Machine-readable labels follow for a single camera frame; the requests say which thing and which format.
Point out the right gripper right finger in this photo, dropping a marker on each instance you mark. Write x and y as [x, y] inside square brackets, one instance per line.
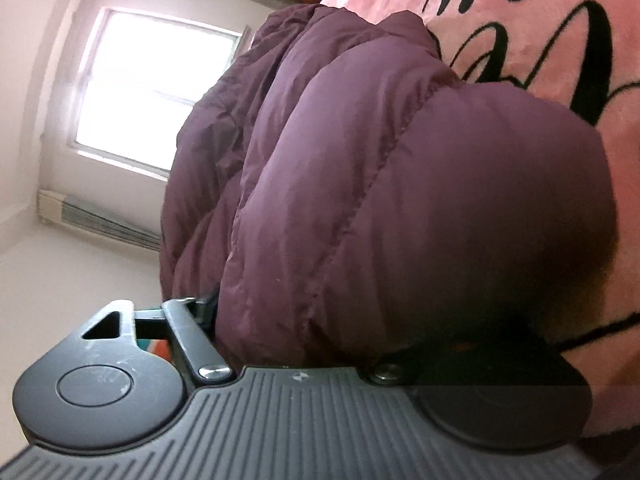
[498, 398]

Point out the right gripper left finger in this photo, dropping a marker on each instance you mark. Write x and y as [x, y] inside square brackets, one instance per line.
[97, 390]

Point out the purple down jacket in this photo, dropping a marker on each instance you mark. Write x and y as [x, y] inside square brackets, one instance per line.
[346, 196]

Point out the teal orange plush toy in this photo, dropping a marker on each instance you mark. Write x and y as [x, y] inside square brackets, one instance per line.
[157, 347]

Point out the grey checked left curtain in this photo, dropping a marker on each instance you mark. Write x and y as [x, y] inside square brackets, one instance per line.
[68, 210]

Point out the white framed window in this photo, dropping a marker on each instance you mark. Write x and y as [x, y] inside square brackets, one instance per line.
[139, 81]

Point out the pink heart print blanket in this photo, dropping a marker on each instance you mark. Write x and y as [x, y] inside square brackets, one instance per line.
[583, 54]

